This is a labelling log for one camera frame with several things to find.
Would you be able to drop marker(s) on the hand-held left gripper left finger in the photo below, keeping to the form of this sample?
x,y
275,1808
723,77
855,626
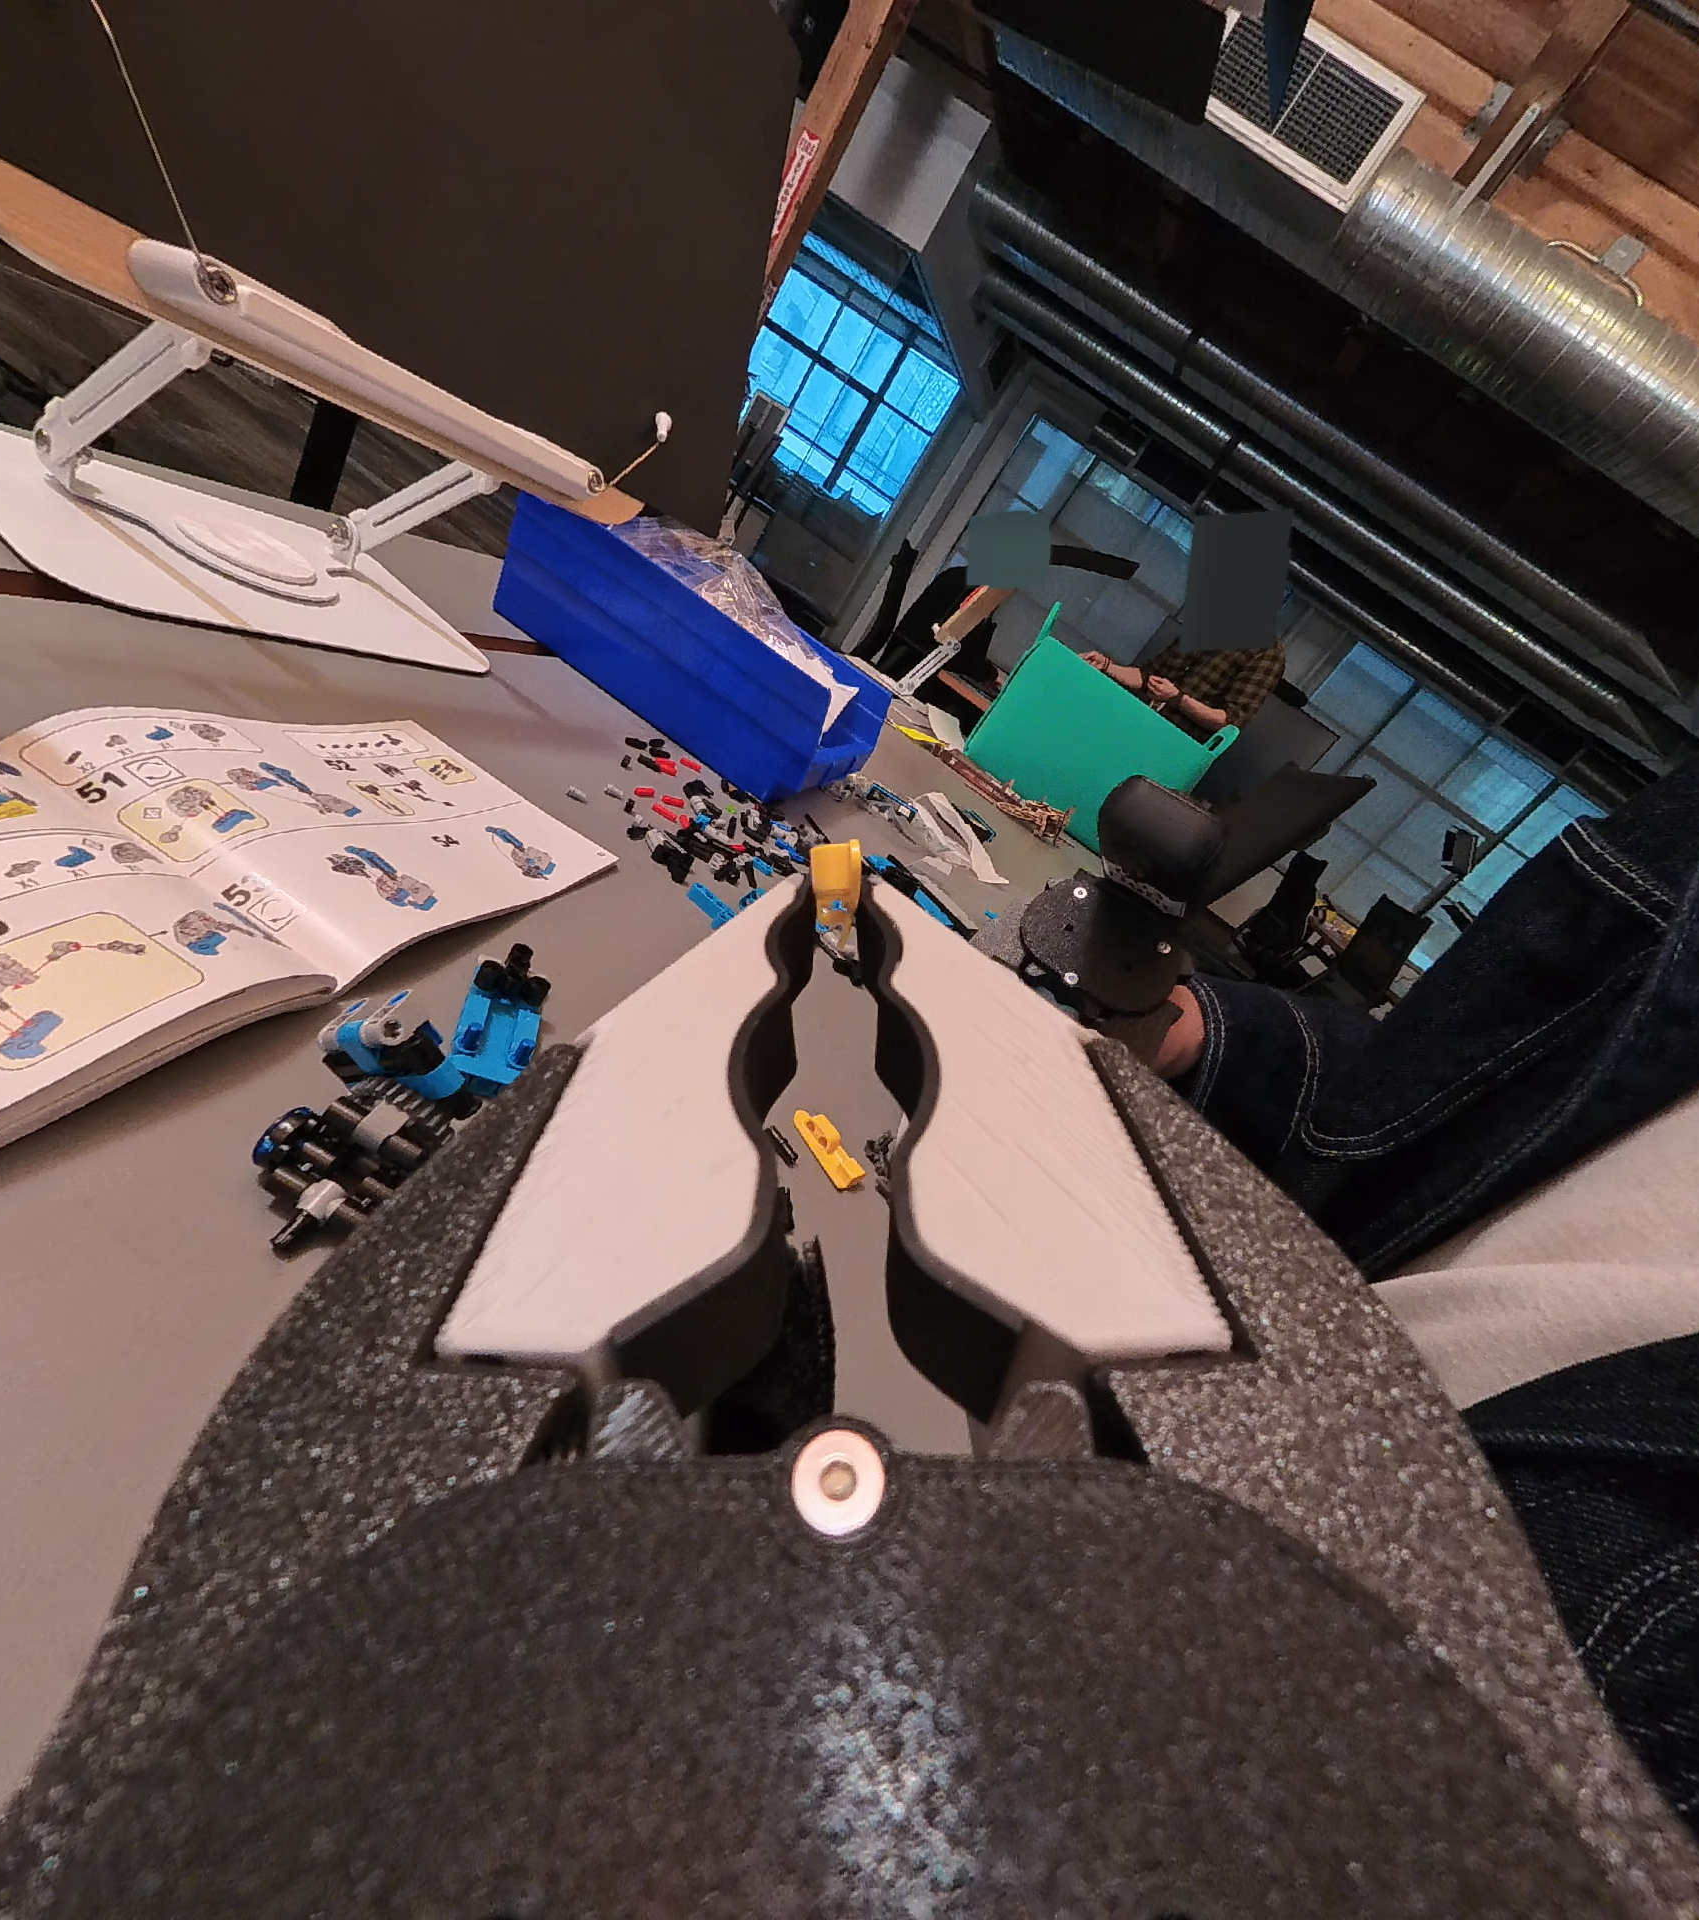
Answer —
x,y
608,1169

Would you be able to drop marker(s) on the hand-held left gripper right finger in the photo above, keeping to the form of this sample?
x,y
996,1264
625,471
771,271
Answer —
x,y
1058,1169

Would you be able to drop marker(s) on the yellow building piece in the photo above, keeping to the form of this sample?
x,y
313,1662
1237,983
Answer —
x,y
827,1148
835,879

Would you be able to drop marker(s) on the person's right forearm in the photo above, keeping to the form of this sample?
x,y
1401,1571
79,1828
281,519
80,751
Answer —
x,y
1463,1019

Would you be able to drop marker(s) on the grey desk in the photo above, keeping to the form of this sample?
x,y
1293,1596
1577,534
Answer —
x,y
83,1424

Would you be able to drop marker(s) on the dark grey connector piece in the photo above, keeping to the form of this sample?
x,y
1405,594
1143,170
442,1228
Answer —
x,y
880,1158

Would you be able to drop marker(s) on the teal plastic case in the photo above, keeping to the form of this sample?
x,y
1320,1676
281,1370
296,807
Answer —
x,y
1090,749

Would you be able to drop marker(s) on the blue tracked toy assembly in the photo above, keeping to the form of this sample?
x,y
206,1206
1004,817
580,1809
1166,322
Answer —
x,y
382,1051

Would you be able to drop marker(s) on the pile of small building pieces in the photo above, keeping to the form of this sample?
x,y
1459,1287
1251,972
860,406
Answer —
x,y
730,839

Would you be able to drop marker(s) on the open instruction booklet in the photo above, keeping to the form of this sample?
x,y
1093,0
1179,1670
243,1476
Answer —
x,y
188,900

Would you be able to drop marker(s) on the crumpled clear plastic wrappers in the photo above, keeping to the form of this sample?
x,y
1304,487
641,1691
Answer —
x,y
730,600

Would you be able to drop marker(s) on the blue plastic bin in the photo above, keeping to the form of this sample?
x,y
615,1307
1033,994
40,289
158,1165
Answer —
x,y
669,647

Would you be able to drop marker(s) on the person's white shirt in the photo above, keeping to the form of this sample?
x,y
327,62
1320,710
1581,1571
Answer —
x,y
1614,1244

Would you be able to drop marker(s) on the large paned window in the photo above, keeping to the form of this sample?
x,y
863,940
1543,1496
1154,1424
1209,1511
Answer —
x,y
857,375

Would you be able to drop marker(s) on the white folding book stand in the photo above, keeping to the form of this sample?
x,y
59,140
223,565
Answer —
x,y
113,523

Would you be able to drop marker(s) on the white vent grille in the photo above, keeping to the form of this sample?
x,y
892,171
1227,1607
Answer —
x,y
1322,106

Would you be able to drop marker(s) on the dark hanging ceiling panel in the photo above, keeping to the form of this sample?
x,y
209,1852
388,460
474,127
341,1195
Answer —
x,y
1090,52

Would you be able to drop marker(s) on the black divider panel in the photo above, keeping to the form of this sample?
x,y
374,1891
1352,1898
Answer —
x,y
489,224

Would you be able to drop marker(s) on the silver ventilation duct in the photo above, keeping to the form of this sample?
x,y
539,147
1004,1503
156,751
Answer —
x,y
1538,329

